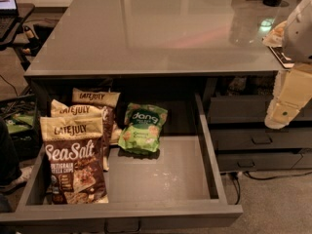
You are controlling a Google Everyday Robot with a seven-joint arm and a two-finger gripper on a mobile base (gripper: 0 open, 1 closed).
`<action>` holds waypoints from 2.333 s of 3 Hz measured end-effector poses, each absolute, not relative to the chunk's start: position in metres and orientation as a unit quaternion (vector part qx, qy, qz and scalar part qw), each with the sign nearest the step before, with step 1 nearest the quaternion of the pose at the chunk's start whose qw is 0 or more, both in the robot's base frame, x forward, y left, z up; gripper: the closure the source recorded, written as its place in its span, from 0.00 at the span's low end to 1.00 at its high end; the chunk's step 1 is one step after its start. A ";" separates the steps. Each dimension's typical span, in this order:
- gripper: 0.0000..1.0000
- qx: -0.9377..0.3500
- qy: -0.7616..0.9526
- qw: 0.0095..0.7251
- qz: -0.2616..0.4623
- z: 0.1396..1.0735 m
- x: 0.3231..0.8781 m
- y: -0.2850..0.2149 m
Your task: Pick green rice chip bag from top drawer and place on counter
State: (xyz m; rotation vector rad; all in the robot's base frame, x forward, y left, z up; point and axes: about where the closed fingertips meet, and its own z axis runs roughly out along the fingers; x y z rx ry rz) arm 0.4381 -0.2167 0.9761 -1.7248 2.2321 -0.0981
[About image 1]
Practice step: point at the middle Late July chip bag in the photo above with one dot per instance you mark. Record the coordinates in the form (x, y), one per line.
(59, 109)

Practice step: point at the person leg and shoe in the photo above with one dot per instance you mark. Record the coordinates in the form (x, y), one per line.
(12, 176)

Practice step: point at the green rice chip bag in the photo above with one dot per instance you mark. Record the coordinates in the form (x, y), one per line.
(143, 125)

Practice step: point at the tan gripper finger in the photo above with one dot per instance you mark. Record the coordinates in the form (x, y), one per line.
(292, 91)

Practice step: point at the dark side desk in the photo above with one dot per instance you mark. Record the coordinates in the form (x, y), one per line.
(25, 10)

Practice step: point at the open grey top drawer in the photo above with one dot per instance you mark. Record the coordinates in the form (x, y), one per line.
(177, 187)

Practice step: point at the black crate with items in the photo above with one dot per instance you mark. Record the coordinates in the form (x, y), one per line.
(21, 117)

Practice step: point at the late july chip bag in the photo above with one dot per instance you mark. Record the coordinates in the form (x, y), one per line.
(73, 147)
(106, 101)
(59, 109)

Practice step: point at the rear Late July chip bag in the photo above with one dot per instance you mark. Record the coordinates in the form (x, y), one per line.
(106, 101)

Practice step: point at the black white fiducial marker board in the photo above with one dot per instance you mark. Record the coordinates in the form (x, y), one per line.
(279, 54)

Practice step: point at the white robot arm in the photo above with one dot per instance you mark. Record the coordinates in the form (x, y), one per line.
(294, 35)

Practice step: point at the grey cabinet lower drawers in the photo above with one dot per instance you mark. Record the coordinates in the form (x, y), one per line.
(243, 143)

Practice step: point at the laptop on side desk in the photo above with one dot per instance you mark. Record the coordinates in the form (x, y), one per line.
(8, 16)

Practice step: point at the front Late July chip bag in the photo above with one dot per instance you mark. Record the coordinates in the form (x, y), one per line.
(73, 147)

